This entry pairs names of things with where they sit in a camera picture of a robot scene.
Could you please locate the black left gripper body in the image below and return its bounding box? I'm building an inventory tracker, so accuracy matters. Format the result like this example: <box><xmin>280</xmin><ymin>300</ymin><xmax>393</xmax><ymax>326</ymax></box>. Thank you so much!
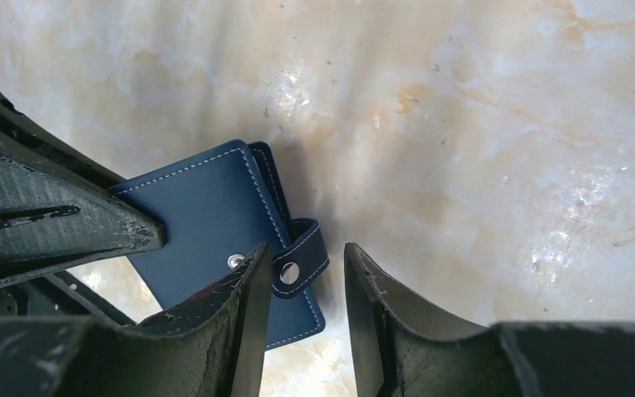
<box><xmin>0</xmin><ymin>271</ymin><xmax>134</xmax><ymax>327</ymax></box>

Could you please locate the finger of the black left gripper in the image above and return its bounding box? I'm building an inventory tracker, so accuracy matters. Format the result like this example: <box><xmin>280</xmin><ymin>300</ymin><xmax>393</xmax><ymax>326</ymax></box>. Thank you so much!
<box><xmin>0</xmin><ymin>92</ymin><xmax>123</xmax><ymax>189</ymax></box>
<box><xmin>0</xmin><ymin>138</ymin><xmax>165</xmax><ymax>288</ymax></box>

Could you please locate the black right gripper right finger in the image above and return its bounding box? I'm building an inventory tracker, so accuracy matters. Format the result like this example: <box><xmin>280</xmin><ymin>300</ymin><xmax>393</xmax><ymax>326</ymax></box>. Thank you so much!
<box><xmin>344</xmin><ymin>242</ymin><xmax>635</xmax><ymax>396</ymax></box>

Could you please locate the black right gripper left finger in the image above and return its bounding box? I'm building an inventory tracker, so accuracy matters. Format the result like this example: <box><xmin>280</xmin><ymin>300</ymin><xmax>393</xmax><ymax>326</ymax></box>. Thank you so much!
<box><xmin>0</xmin><ymin>243</ymin><xmax>273</xmax><ymax>396</ymax></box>

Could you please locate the blue leather card holder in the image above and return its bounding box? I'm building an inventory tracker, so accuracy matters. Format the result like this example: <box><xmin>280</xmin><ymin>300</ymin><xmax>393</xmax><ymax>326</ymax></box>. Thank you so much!
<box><xmin>110</xmin><ymin>140</ymin><xmax>330</xmax><ymax>349</ymax></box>

